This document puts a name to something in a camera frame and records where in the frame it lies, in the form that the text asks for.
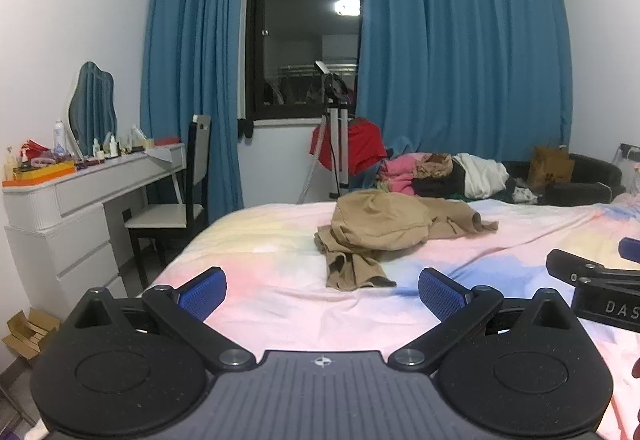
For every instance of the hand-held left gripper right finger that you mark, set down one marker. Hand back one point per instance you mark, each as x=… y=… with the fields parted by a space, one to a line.
x=442 y=294

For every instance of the white garment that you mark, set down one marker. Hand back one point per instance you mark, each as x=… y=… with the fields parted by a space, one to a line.
x=482 y=174

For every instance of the black armchair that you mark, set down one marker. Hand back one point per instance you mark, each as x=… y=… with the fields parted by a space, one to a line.
x=595 y=169

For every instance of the blue curtain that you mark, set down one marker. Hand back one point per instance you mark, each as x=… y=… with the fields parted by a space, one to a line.
x=195 y=44
x=465 y=44

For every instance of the small black bracket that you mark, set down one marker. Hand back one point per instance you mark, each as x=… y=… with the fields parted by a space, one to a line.
x=246 y=128

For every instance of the pink clothes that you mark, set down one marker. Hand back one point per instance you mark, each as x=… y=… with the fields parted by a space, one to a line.
x=397 y=174

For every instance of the dark framed window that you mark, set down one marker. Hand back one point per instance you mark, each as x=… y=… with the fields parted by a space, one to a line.
x=300 y=44

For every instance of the white spray bottle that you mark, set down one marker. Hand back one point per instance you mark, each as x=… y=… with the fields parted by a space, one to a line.
x=59 y=137

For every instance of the brown paper bag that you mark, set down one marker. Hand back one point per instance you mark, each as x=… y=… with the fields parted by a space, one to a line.
x=550 y=169

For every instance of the red pouch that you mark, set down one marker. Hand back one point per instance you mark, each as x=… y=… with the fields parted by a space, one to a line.
x=36 y=148

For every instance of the red cloth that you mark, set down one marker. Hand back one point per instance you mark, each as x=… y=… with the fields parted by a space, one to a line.
x=365 y=144

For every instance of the tan lace garment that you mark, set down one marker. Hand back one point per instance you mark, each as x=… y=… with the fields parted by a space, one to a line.
x=434 y=165

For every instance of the tan shirt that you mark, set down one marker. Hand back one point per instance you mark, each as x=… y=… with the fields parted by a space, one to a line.
x=380 y=220

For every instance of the white dressing table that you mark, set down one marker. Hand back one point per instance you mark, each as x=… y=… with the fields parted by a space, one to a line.
x=85 y=220

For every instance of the garment steamer stand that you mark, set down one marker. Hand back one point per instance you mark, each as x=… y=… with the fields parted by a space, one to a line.
x=337 y=149

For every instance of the black garment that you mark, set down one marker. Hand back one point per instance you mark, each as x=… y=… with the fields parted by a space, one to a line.
x=440 y=185

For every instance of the black chair with grey back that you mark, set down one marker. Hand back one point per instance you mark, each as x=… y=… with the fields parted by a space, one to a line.
x=197 y=154

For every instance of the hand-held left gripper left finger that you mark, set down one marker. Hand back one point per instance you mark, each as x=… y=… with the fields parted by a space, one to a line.
x=202 y=294

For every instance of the cardboard box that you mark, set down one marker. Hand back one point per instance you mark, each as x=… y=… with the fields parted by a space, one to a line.
x=30 y=332

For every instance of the orange box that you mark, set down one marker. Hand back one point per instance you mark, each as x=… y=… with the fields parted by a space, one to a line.
x=40 y=173

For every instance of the wavy edged mirror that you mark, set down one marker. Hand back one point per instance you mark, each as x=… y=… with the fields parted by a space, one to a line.
x=92 y=104

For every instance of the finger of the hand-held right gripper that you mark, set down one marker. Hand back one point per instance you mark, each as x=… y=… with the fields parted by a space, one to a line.
x=575 y=264
x=631 y=250

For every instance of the row of cosmetic bottles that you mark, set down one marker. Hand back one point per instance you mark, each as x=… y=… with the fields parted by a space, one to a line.
x=114 y=145

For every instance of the pastel tie-dye bed sheet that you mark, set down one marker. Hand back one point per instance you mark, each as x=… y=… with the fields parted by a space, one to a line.
x=280 y=245

